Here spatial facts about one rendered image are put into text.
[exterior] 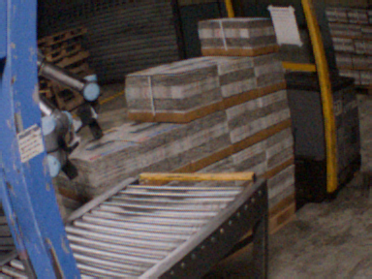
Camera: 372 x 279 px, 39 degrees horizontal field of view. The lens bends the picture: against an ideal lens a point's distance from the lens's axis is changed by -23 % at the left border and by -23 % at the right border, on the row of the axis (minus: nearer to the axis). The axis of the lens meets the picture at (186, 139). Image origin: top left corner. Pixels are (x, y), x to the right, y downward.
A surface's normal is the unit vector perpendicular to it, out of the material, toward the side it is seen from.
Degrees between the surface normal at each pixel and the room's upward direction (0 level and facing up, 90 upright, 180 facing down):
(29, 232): 90
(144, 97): 90
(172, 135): 90
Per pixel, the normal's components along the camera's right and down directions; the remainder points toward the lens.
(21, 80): 0.89, -0.02
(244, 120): 0.73, 0.06
